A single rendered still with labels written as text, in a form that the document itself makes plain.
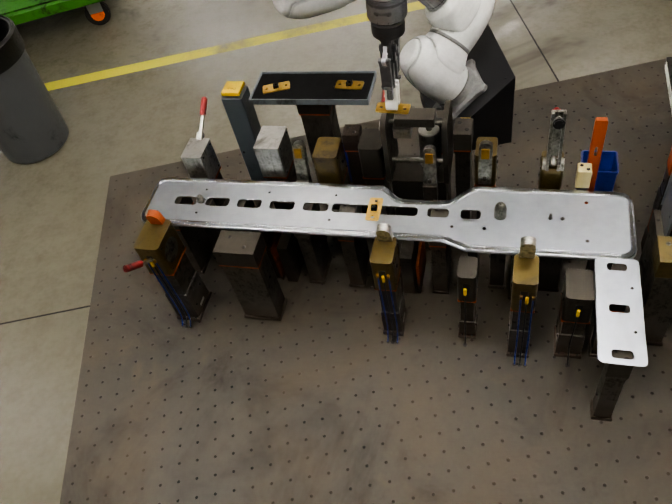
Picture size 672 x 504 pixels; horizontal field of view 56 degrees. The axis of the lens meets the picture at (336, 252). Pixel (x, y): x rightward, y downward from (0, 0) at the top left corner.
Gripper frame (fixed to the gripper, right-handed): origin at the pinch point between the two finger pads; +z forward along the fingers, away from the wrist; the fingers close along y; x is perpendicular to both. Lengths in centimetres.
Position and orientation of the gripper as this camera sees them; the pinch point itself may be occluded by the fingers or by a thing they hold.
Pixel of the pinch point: (392, 94)
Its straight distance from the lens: 160.2
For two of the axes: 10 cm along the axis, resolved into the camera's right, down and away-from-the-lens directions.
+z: 1.2, 6.6, 7.5
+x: 9.6, 1.3, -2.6
